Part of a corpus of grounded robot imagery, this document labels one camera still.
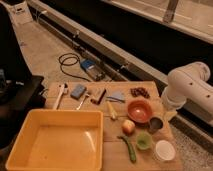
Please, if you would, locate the small metal cup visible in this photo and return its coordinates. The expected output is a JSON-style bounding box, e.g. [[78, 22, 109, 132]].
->
[[148, 117, 163, 134]]

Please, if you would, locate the yellow plastic tub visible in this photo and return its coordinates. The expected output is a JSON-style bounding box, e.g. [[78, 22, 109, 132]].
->
[[6, 109, 103, 171]]

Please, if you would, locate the white plastic cup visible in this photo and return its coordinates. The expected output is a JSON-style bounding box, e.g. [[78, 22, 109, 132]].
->
[[154, 140, 176, 162]]

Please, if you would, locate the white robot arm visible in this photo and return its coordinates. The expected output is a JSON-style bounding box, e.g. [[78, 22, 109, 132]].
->
[[161, 62, 213, 126]]

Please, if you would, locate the brown wooden block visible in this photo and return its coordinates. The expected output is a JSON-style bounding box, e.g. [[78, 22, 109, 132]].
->
[[91, 88, 106, 105]]

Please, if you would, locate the black coiled cable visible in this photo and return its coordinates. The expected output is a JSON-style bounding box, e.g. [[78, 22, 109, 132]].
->
[[58, 52, 92, 83]]

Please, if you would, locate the red bowl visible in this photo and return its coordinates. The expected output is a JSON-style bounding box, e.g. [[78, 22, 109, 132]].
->
[[127, 100, 153, 124]]

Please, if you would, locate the green cucumber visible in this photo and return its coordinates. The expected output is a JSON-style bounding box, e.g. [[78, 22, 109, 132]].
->
[[117, 135, 137, 163]]

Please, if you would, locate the green plastic cup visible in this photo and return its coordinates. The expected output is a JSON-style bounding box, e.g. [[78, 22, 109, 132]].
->
[[136, 131, 152, 150]]

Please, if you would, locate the yellow corn cob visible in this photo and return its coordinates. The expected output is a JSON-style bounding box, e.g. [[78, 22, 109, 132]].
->
[[107, 101, 117, 120]]

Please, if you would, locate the red yellow apple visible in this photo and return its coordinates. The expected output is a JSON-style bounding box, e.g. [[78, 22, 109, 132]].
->
[[122, 120, 135, 135]]

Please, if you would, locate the white paper sheet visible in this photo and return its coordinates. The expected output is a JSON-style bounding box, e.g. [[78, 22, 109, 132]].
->
[[11, 1, 33, 26]]

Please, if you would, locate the blue power box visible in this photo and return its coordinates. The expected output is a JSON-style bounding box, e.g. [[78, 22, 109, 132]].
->
[[80, 59, 95, 71]]

